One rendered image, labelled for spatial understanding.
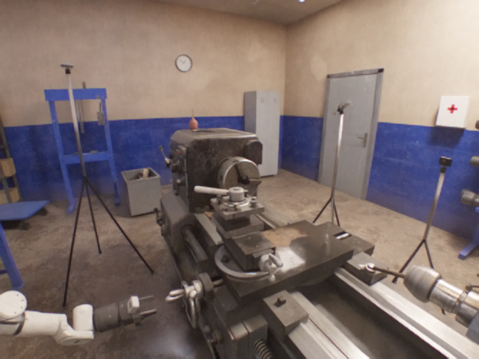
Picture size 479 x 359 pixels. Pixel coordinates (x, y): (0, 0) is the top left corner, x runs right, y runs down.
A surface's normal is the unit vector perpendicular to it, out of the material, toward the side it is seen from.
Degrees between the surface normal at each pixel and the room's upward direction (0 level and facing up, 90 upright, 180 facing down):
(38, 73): 90
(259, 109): 90
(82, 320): 25
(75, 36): 90
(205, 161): 90
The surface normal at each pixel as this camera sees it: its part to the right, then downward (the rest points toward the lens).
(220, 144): 0.46, 0.26
